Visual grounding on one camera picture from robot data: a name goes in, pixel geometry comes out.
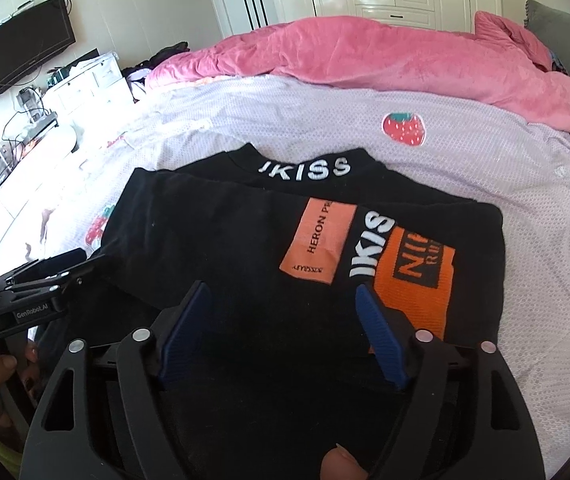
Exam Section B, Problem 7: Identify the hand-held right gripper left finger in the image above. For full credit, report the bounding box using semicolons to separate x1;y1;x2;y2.
20;280;212;480

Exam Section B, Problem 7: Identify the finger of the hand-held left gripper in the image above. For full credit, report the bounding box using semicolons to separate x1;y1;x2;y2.
7;254;112;302
14;248;88;284

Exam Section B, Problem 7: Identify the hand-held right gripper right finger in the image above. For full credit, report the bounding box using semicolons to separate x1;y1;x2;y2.
356;282;546;480

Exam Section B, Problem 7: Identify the black sweater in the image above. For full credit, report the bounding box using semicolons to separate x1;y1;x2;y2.
35;142;506;480

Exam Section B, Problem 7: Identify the pile of dark clothes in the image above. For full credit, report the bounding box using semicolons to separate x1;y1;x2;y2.
124;42;190;103

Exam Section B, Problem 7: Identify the person's right hand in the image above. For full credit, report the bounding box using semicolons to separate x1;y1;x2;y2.
321;447;368;480

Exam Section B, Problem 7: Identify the cluttered side table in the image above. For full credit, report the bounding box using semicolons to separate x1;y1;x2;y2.
0;87;60;186

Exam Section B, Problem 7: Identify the white drawer cabinet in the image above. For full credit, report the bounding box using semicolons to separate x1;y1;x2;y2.
45;50;133;126

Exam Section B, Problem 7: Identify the lilac printed quilt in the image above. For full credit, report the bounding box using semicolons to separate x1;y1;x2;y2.
0;75;570;480

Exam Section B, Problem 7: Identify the black television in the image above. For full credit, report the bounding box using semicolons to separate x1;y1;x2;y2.
0;0;76;102

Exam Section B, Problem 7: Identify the pink blanket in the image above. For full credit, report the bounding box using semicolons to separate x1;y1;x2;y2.
145;10;570;133

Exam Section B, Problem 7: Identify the grey padded headboard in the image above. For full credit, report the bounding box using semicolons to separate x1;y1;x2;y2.
524;0;570;106

